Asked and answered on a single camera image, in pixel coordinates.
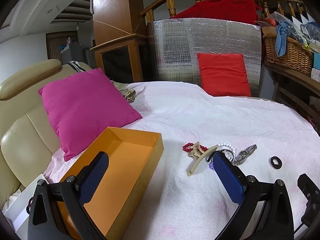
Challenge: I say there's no white pearl bracelet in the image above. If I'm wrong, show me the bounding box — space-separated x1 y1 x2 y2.
216 142 237 157

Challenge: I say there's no beige leather headboard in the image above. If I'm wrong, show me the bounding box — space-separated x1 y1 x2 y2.
1 59 76 206

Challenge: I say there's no magenta pillow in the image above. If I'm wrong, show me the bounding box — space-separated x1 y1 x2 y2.
38 68 142 161

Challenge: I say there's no orange cardboard tray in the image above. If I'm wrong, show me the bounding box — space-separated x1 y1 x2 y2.
63 127 164 239

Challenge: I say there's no small red pillow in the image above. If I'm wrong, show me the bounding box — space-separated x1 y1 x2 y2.
197 53 251 97

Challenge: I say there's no white bed blanket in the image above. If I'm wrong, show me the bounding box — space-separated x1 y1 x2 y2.
47 82 319 239

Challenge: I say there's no black scrunchie ring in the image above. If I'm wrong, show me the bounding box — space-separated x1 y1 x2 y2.
269 156 283 170

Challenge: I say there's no blue cloth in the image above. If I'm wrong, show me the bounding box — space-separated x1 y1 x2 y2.
274 21 297 57

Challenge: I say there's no white jewelry box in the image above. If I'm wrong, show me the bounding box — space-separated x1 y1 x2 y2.
4 174 48 239

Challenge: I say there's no wooden cabinet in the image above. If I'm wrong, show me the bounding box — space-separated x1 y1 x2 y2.
91 0 152 83

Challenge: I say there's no beige hair claw clip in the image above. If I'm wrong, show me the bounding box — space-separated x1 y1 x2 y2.
183 142 218 177

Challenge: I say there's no black hair tie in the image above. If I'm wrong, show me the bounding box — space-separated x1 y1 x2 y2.
205 148 235 163

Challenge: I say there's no beige crumpled cloth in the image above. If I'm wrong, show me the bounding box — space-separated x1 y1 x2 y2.
112 81 136 103

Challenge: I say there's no red bead bracelet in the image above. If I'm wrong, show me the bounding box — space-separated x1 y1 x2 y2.
182 142 209 153

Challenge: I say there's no large red cushion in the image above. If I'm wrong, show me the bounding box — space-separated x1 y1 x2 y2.
170 0 261 24

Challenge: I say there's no wooden shelf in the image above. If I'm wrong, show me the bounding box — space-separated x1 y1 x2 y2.
264 60 319 133

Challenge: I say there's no wicker basket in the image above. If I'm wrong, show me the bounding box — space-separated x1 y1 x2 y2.
263 34 313 76

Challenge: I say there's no silver foil insulation sheet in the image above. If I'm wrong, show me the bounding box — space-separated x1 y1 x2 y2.
148 18 261 96

